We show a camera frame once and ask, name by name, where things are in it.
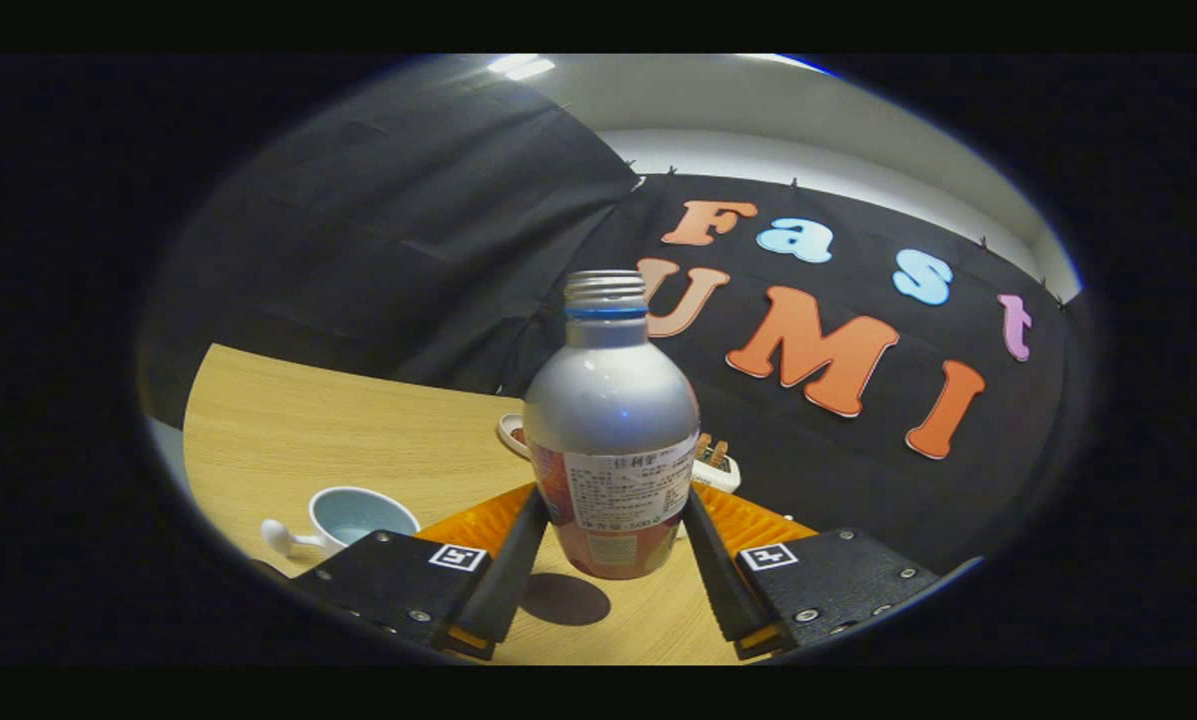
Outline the white cup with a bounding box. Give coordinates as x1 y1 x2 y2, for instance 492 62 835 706
261 486 423 560

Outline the narrow ceiling light panel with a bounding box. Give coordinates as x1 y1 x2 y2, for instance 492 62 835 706
486 54 557 82

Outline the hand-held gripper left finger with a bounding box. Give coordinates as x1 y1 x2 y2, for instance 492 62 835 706
293 483 552 662

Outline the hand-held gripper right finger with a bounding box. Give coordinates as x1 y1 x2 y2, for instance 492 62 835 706
682 483 945 660

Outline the dark brown round coaster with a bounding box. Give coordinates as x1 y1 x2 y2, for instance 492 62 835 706
520 572 613 628

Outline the white plate with red food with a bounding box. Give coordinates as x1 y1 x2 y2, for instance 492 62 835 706
496 413 535 462

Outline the silver bottle with red label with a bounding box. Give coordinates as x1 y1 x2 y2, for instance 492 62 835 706
523 270 701 582

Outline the white toaster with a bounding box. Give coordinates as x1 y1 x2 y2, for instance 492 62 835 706
691 455 743 495

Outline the wooden table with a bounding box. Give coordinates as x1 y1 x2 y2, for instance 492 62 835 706
183 343 821 666

